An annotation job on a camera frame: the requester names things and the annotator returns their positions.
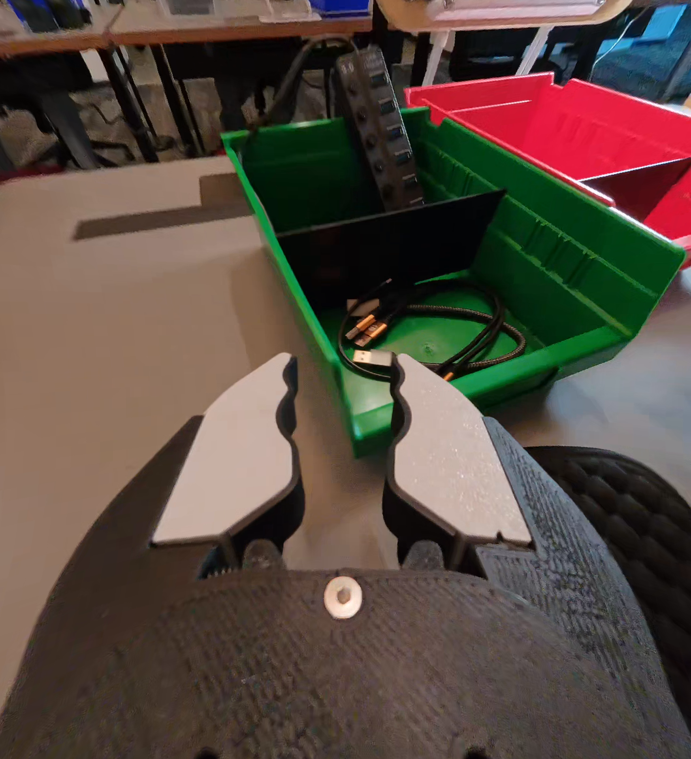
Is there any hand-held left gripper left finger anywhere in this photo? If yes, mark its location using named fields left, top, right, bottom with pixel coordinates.
left=151, top=353, right=306, bottom=548

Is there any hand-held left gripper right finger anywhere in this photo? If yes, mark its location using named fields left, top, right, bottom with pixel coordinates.
left=382, top=354, right=534, bottom=549

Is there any dark thick braided usb cable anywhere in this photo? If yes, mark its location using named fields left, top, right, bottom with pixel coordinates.
left=405, top=302, right=527, bottom=377

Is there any green plastic bin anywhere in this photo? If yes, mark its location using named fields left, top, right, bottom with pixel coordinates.
left=221, top=107, right=687, bottom=459

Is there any black multi-port usb hub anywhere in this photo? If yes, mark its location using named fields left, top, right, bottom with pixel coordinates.
left=333, top=47, right=426, bottom=213

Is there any small red plastic bin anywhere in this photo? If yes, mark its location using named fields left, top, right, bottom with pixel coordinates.
left=403, top=72, right=691, bottom=270

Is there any black divider of green bin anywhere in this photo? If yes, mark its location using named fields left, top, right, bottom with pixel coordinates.
left=275, top=190, right=506, bottom=309

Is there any black wrist rest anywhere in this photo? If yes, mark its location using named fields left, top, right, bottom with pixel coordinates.
left=526, top=446, right=691, bottom=759

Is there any black divider of red bin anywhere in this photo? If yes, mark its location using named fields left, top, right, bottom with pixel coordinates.
left=579, top=156, right=691, bottom=221

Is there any background wooden table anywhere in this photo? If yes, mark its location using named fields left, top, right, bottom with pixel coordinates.
left=0, top=12, right=376, bottom=173

